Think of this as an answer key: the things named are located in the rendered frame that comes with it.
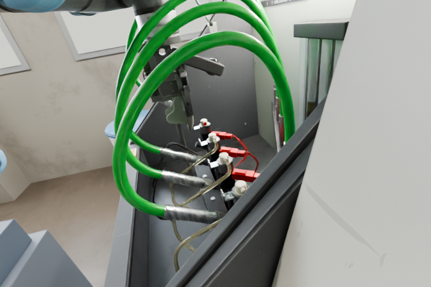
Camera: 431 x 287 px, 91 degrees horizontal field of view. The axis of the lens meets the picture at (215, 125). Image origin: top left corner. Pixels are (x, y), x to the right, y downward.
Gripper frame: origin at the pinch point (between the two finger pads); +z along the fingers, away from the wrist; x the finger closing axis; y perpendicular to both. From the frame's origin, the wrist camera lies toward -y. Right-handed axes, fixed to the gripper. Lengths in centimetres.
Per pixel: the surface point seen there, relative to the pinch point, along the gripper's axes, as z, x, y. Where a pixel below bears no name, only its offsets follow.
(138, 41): -20.4, 8.7, 6.0
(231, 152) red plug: 3.1, 11.1, -5.7
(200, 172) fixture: 13.1, 2.0, 0.8
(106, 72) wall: 9, -177, 54
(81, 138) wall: 71, -184, 104
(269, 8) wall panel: -22.0, -16.9, -30.7
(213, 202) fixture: 13.1, 13.0, 0.3
